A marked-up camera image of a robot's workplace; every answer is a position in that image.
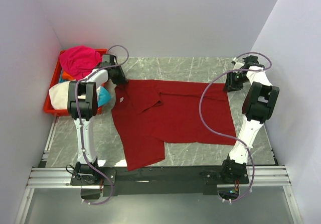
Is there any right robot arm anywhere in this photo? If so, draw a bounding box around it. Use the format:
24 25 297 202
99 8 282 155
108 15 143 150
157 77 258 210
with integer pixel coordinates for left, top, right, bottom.
220 53 280 183

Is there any orange t shirt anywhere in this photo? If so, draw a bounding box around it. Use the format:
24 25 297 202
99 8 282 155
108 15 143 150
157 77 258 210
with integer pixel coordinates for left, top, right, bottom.
62 71 75 81

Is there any purple cable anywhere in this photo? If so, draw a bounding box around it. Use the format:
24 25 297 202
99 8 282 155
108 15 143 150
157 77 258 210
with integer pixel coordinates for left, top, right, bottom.
199 52 273 203
75 45 130 206

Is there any turquoise t shirt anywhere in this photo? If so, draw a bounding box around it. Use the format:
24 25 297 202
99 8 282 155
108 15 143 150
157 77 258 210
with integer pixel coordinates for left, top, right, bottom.
98 86 111 107

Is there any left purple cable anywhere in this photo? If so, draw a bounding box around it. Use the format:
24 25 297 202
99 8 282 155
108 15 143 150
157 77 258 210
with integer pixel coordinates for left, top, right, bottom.
75 45 130 206

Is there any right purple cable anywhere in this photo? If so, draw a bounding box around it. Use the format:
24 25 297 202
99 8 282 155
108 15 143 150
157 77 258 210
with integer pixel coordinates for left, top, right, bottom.
199 52 273 203

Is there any dark red t shirt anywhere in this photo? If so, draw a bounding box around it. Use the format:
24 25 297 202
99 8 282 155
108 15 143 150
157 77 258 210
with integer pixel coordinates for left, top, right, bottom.
112 80 236 171

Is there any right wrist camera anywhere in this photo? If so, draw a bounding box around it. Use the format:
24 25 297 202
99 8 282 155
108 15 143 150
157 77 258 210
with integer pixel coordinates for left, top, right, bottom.
231 57 244 70

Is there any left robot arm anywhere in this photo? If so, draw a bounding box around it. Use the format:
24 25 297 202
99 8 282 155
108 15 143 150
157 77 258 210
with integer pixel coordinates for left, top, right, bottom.
67 54 128 185

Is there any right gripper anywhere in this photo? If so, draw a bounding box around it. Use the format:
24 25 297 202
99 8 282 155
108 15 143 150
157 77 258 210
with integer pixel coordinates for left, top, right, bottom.
222 70 249 92

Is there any white t shirt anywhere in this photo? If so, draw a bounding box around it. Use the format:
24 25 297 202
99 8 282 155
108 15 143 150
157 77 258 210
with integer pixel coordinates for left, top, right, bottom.
49 81 100 110

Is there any black base beam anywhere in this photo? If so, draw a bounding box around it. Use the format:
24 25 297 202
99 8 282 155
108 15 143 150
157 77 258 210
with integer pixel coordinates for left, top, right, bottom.
70 166 249 197

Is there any pink t shirt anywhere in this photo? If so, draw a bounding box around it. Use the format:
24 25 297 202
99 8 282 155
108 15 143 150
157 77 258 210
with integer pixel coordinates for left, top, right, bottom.
59 46 102 80

